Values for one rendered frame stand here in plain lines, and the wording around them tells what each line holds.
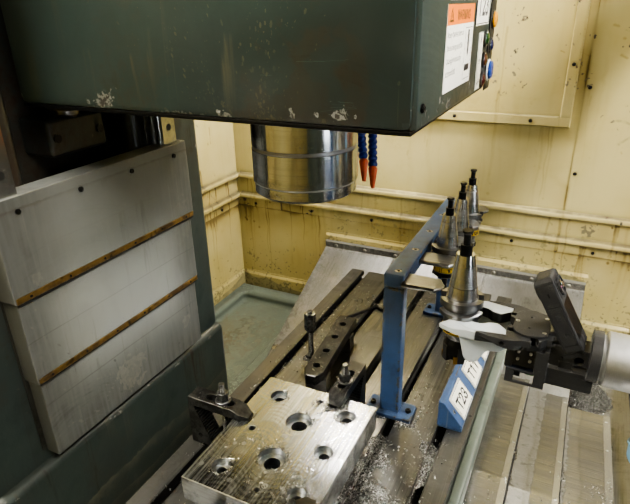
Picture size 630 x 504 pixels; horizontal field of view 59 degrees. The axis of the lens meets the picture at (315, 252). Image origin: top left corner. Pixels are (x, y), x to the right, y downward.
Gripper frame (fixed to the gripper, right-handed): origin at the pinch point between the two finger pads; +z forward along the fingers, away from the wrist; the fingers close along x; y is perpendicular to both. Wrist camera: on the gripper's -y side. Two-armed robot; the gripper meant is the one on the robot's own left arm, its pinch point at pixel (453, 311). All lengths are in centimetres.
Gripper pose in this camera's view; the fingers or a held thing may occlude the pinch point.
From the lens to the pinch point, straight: 84.6
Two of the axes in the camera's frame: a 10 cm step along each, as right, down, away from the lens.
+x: 4.4, -3.8, 8.2
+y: 0.1, 9.1, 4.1
